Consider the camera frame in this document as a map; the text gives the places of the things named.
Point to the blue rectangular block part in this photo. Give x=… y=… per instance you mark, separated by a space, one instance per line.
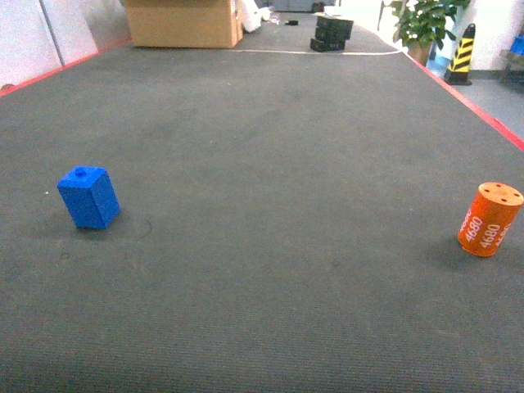
x=89 y=197

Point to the orange cylindrical 4680 cap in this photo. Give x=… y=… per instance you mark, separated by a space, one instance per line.
x=493 y=210

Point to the stack of black boxes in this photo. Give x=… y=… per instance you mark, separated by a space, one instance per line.
x=331 y=34

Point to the white foam packaging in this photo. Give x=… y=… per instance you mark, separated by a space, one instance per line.
x=251 y=15

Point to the large cardboard box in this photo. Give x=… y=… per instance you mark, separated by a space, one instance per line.
x=184 y=24

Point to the yellow black traffic cone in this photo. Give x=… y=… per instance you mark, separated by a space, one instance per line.
x=458 y=69

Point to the green potted plant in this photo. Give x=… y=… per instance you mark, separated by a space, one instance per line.
x=422 y=24

